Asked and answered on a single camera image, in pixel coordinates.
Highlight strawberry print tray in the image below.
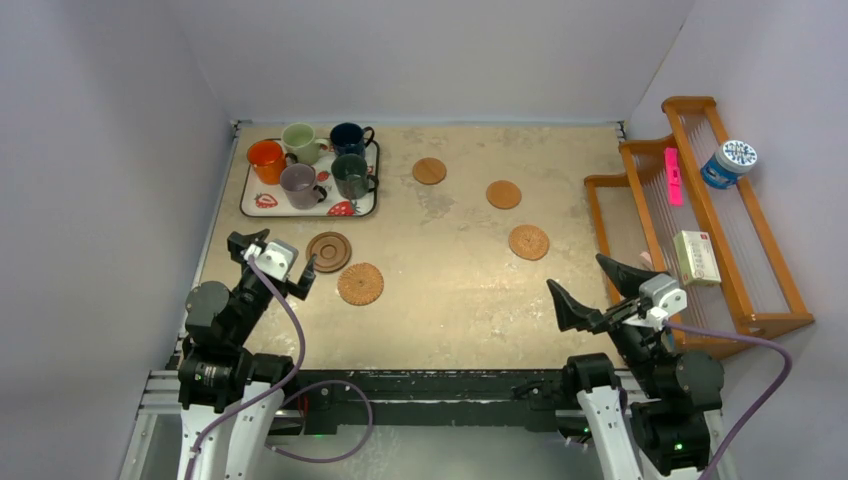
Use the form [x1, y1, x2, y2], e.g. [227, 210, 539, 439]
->
[240, 156, 377, 218]

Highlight navy blue mug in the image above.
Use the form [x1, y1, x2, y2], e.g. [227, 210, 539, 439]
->
[329, 122, 375, 157]

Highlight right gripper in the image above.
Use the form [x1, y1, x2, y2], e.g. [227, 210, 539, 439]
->
[548, 252, 668, 396]

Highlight dark brown wooden coaster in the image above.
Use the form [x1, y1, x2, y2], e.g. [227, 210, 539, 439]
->
[306, 231, 352, 273]

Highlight pale green mug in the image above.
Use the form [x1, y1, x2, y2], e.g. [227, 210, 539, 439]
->
[281, 123, 332, 165]

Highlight light wooden coaster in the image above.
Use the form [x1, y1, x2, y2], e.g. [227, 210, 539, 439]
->
[412, 157, 447, 185]
[486, 180, 522, 210]

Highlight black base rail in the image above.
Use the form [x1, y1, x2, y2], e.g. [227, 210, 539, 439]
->
[135, 367, 722, 439]

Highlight wooden tiered rack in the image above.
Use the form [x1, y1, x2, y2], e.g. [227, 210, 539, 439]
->
[584, 96, 814, 340]

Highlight pink marker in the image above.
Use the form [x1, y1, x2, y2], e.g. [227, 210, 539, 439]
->
[664, 147, 684, 207]

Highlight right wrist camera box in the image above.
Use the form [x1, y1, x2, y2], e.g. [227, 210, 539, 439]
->
[623, 273, 688, 331]

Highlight blue jar white lid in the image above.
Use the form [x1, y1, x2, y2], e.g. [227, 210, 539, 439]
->
[700, 140, 758, 190]

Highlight dark green mug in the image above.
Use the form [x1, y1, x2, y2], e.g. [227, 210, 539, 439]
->
[331, 154, 379, 200]

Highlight white card box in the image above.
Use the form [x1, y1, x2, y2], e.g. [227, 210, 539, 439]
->
[673, 230, 721, 286]

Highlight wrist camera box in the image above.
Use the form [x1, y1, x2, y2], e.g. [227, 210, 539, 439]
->
[242, 240, 299, 281]
[623, 273, 688, 331]

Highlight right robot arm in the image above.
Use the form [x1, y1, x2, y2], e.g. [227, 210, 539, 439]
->
[546, 254, 724, 479]

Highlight orange mug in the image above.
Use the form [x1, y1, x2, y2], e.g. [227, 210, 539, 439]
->
[246, 139, 298, 185]

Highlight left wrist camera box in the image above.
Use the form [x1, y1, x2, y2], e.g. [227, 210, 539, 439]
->
[242, 240, 299, 281]

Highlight purple mug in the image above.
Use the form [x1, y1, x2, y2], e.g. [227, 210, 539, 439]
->
[279, 163, 328, 210]

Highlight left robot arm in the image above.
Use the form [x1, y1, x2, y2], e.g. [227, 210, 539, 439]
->
[177, 229, 315, 479]

